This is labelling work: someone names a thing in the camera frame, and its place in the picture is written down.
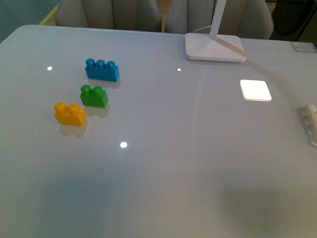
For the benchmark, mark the beige chair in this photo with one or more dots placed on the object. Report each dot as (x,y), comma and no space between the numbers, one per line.
(137,15)
(243,18)

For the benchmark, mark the green toy block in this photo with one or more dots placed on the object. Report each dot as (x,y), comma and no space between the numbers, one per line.
(93,97)

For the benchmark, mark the beige chair right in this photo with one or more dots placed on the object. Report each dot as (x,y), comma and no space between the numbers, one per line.
(243,18)

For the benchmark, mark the beige chair left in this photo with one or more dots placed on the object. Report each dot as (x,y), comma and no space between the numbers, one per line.
(137,15)

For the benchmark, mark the white studded base plate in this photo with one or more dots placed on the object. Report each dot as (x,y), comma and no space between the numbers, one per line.
(308,117)

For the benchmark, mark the yellow toy block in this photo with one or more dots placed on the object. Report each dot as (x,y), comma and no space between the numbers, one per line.
(69,115)

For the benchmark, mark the blue toy block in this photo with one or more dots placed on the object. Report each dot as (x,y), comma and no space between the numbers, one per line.
(101,70)

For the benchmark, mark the white desk lamp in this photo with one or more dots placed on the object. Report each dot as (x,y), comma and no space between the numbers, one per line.
(212,46)

